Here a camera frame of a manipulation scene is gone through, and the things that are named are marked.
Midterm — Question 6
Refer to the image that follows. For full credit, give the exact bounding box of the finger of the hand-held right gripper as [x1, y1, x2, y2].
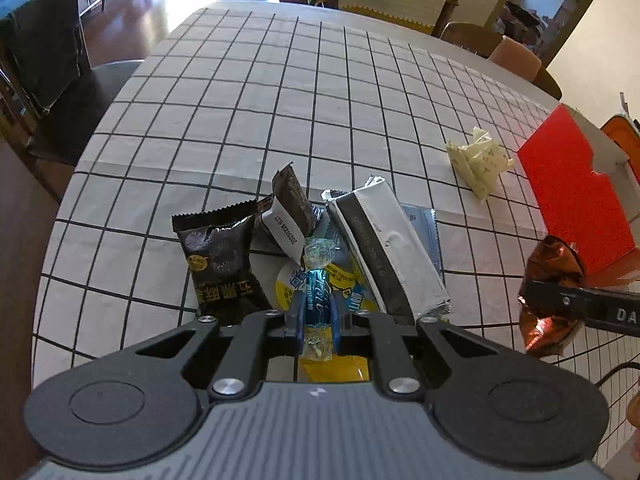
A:
[520, 277, 588, 321]

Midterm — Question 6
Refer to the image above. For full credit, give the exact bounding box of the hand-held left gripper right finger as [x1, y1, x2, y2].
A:
[330, 295, 501, 402]

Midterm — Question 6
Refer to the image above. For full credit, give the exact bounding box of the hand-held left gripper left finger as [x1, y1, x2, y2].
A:
[132, 290, 307, 401]

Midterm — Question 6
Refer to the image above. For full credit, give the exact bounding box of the blue candy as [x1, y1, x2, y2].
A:
[299, 237, 341, 363]

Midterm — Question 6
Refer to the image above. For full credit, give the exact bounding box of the yellow and blue packet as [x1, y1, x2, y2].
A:
[274, 210, 386, 385]

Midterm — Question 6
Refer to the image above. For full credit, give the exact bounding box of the orange snack packet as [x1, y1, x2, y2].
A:
[517, 235, 586, 358]

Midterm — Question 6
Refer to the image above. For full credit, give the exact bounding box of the silver foil packet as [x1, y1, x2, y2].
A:
[322, 176, 451, 321]

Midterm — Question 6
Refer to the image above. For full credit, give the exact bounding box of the black snack packet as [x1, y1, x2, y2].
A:
[171, 201, 273, 328]

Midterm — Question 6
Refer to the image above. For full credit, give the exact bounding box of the red cardboard box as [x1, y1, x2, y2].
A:
[516, 103, 640, 291]

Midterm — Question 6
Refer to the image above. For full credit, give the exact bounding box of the dark packet with white label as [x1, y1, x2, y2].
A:
[255, 162, 323, 261]

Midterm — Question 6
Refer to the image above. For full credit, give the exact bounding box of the blue grey foil packet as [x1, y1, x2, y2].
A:
[400, 204, 443, 281]

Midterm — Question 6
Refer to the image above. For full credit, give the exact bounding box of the cream wrapper packet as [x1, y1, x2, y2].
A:
[446, 126, 516, 202]

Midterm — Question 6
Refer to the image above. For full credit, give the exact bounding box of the orange container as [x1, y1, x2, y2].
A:
[600, 114, 640, 157]

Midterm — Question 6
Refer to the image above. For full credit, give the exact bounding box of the pink cloth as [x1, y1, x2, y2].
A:
[487, 35, 543, 81]

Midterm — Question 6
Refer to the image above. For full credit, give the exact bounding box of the dark clothes pile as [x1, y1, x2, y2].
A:
[497, 0, 546, 56]

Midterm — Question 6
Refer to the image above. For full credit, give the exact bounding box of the black chair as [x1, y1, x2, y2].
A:
[27, 57, 146, 166]

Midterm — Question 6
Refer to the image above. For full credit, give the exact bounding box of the cream armchair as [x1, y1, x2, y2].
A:
[337, 0, 448, 36]

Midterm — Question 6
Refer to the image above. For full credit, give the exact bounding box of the dark cloth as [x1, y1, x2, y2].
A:
[0, 0, 93, 113]

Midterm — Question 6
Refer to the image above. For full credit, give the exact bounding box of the black cable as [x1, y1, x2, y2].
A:
[595, 362, 640, 391]

